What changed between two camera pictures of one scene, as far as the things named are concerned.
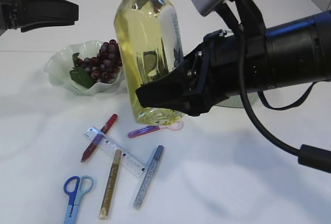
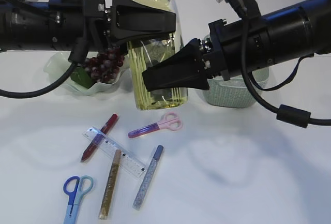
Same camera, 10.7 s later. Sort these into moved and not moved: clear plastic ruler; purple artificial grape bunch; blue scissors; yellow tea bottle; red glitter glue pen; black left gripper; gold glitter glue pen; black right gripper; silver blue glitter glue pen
Moved: black left gripper; black right gripper; yellow tea bottle
Not moved: clear plastic ruler; silver blue glitter glue pen; purple artificial grape bunch; gold glitter glue pen; red glitter glue pen; blue scissors
